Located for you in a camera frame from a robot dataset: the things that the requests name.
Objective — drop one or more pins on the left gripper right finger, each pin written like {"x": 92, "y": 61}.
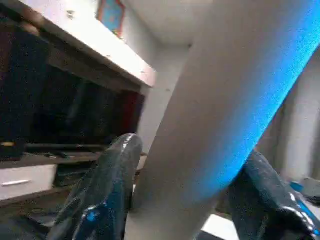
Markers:
{"x": 270, "y": 200}

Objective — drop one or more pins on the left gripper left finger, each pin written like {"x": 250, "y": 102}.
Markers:
{"x": 100, "y": 195}

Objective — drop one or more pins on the white drawer unit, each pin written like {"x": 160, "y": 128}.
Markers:
{"x": 25, "y": 182}

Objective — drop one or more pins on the white plastic table leg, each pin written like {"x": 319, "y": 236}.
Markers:
{"x": 225, "y": 115}

